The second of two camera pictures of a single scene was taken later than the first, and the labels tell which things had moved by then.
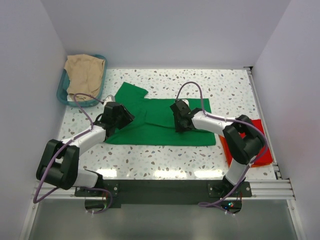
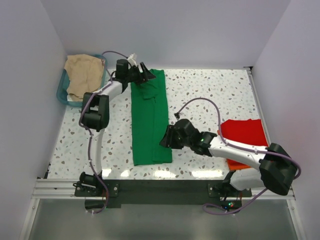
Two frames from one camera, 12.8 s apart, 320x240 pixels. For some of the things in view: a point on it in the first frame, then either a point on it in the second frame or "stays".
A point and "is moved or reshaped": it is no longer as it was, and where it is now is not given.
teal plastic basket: [62, 93] stays
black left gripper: [127, 118] to [145, 76]
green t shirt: [153, 122] is moved or reshaped
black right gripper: [178, 128] to [165, 141]
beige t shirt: [86, 73] stays
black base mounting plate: [116, 192] stays
